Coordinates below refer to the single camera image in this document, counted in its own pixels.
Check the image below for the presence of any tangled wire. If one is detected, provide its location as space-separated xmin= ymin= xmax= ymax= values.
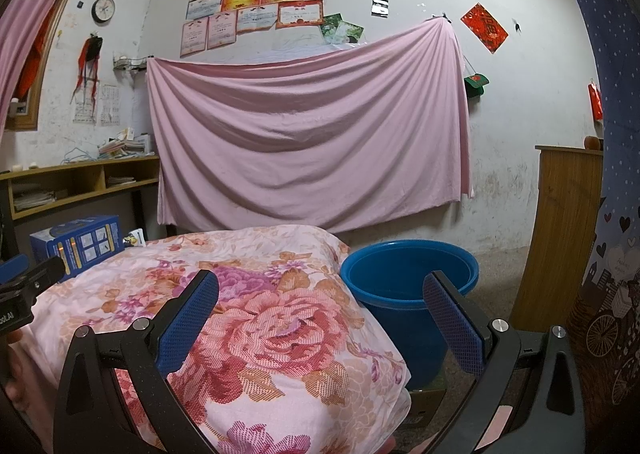
xmin=62 ymin=146 xmax=101 ymax=165

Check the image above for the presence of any person's left hand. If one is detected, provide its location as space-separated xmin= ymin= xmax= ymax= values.
xmin=5 ymin=329 xmax=56 ymax=416

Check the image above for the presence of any pink curtain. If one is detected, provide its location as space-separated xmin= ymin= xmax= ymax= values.
xmin=0 ymin=0 xmax=103 ymax=110

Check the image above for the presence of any wooden shelf desk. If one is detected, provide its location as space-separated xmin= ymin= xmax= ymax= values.
xmin=0 ymin=155 xmax=161 ymax=237

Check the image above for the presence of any pink hanging bedsheet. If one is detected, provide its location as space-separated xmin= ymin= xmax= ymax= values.
xmin=146 ymin=16 xmax=475 ymax=234

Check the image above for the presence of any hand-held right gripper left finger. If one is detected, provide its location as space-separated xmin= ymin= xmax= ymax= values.
xmin=52 ymin=270 xmax=221 ymax=454

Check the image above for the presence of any red hanging packet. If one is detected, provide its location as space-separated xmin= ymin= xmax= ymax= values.
xmin=588 ymin=81 xmax=603 ymax=121

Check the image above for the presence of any red paper wall poster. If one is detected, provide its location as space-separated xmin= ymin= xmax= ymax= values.
xmin=460 ymin=3 xmax=509 ymax=55

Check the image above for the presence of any green red hanging hat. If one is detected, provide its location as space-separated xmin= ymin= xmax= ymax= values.
xmin=463 ymin=73 xmax=490 ymax=97

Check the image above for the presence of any white wall paper sheet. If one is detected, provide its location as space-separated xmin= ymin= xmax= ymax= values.
xmin=74 ymin=94 xmax=98 ymax=125
xmin=100 ymin=84 xmax=120 ymax=127

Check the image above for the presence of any red tasselled wall ornament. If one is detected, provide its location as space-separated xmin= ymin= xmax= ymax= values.
xmin=71 ymin=34 xmax=104 ymax=102

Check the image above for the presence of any stack of books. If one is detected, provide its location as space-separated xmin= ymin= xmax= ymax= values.
xmin=97 ymin=126 xmax=155 ymax=157

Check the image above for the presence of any wooden cabinet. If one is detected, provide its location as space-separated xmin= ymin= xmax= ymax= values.
xmin=512 ymin=144 xmax=603 ymax=335

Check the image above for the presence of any metal wall rack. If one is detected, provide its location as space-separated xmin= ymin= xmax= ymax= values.
xmin=112 ymin=54 xmax=151 ymax=71

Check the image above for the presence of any red cloth in window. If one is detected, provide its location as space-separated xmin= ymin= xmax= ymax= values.
xmin=20 ymin=9 xmax=56 ymax=100

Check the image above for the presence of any wooden window frame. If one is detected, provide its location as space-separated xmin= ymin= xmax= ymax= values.
xmin=5 ymin=0 xmax=76 ymax=131

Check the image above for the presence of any brown cardboard box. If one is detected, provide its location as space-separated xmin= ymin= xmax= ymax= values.
xmin=402 ymin=376 xmax=448 ymax=430

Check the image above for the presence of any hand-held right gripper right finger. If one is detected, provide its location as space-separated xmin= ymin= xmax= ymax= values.
xmin=422 ymin=270 xmax=588 ymax=454

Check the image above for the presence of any blue cardboard box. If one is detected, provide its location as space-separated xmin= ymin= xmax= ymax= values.
xmin=29 ymin=215 xmax=125 ymax=277

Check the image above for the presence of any pile of papers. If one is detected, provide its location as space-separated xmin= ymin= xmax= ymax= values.
xmin=12 ymin=189 xmax=68 ymax=212

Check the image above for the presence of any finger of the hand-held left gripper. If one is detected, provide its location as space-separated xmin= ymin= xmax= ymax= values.
xmin=26 ymin=256 xmax=66 ymax=294
xmin=0 ymin=254 xmax=30 ymax=286

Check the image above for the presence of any green photo card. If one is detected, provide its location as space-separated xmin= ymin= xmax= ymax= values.
xmin=320 ymin=14 xmax=341 ymax=42
xmin=334 ymin=20 xmax=364 ymax=46

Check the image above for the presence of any blue plastic bucket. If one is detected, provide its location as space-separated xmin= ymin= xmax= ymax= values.
xmin=340 ymin=240 xmax=480 ymax=391

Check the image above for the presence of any blue printed curtain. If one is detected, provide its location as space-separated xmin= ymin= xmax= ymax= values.
xmin=542 ymin=0 xmax=640 ymax=454

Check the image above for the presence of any pink floral blanket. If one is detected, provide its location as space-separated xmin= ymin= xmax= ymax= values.
xmin=22 ymin=226 xmax=412 ymax=454

